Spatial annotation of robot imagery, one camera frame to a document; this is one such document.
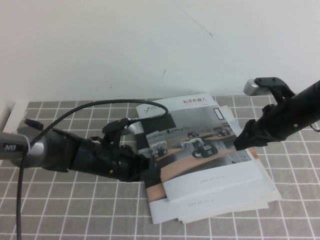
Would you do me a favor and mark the cream book with orange patch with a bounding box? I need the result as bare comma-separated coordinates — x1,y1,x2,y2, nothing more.
178,104,282,225

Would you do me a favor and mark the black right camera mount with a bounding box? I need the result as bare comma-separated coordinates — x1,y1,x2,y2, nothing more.
253,76,296,106

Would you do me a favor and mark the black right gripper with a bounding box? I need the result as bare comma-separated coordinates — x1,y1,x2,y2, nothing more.
233,96,305,151

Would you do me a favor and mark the black left camera cable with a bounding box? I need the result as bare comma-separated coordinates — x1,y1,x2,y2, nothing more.
14,99,169,240

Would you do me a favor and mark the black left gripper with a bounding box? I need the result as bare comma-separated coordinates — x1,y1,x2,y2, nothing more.
96,138,161,187

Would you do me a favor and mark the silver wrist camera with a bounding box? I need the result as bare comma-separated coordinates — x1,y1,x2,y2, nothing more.
243,78,271,98
123,116,145,136

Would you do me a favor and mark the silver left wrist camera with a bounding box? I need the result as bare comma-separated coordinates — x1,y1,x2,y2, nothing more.
123,116,145,136

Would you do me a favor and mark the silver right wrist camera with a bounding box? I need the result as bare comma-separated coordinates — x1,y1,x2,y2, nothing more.
243,78,271,98

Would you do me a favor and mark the grey grid tablecloth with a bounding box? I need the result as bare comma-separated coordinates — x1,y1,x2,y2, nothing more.
0,92,320,240

